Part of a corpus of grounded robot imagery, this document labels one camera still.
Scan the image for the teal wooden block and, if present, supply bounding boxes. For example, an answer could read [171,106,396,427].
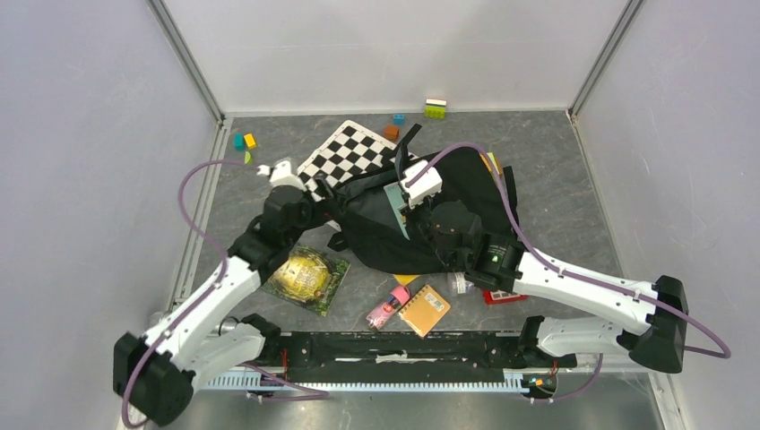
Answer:
[233,133,246,151]

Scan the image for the teal paperback book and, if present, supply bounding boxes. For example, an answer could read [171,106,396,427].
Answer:
[384,182,410,240]

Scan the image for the yellow wooden block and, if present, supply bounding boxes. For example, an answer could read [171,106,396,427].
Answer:
[243,133,257,149]

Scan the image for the clear plastic box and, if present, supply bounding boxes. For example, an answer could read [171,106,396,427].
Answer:
[447,272,475,296]

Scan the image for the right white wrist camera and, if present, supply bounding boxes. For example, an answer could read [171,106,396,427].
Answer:
[400,161,443,209]

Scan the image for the yellow notebook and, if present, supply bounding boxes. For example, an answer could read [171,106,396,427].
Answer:
[393,274,419,286]

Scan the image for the orange brown cube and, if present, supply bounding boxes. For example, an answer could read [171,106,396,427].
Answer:
[383,125,400,142]

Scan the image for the red calculator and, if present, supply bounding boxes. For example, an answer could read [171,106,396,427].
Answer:
[482,290,528,305]

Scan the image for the orange green sticky notes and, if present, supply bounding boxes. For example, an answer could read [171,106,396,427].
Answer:
[480,152,503,176]

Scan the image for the black backpack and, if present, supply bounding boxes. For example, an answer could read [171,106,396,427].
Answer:
[331,125,525,280]

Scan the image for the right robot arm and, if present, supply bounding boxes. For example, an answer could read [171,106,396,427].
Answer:
[407,202,688,374]

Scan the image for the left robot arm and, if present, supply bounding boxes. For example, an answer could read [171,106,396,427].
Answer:
[113,176,325,429]

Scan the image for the orange spiral notepad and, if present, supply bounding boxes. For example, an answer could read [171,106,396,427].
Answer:
[398,285,451,338]

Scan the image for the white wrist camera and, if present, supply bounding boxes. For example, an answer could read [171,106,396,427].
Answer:
[256,158,307,192]
[400,161,443,209]

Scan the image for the black white chessboard mat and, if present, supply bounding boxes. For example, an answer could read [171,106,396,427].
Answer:
[297,120,397,201]

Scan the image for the green white lego brick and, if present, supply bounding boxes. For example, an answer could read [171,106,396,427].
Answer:
[424,99,447,119]

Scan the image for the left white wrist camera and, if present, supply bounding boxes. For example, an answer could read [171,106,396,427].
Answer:
[256,158,307,192]

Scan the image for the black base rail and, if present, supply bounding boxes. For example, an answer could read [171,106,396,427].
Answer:
[205,328,578,395]

